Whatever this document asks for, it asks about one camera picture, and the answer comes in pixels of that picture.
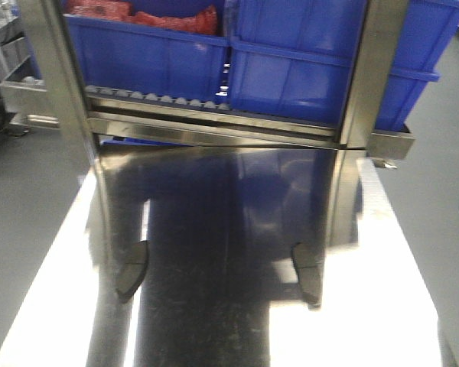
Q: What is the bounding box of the left blue plastic bin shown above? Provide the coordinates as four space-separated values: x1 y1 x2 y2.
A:
61 1 229 101

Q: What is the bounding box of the inner left grey brake pad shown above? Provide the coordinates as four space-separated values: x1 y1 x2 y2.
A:
116 240 149 303

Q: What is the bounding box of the stainless steel rack frame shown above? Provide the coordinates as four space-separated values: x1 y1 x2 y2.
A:
0 1 413 244

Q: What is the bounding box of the inner right grey brake pad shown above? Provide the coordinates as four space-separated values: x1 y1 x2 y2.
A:
291 242 324 309

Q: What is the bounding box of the blue plastic bin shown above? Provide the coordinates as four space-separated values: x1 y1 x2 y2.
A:
61 1 229 101
228 1 459 132

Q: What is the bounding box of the right blue plastic bin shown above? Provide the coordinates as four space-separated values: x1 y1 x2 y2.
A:
228 1 459 132

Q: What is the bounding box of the red mesh bag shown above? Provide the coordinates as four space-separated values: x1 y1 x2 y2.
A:
65 0 219 36

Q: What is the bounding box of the grey roller track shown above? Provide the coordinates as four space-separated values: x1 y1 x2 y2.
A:
85 85 230 112

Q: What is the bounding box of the grey brake pad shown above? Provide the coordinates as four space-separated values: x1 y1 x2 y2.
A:
291 242 324 309
116 240 149 303

